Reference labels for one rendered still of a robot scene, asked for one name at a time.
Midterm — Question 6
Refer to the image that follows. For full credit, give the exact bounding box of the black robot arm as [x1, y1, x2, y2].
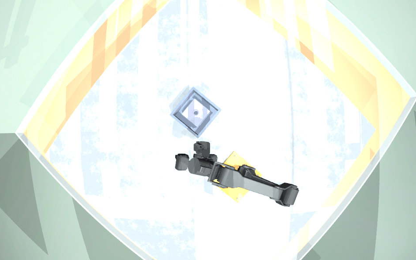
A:
[188, 141, 299, 207]

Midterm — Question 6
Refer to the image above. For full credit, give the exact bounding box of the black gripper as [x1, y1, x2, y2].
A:
[175, 153, 218, 171]

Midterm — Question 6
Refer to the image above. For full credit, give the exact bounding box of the light blue open square box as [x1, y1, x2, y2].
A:
[170, 87, 222, 138]

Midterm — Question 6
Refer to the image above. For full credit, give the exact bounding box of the white square plate with hole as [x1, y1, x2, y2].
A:
[182, 99, 210, 127]

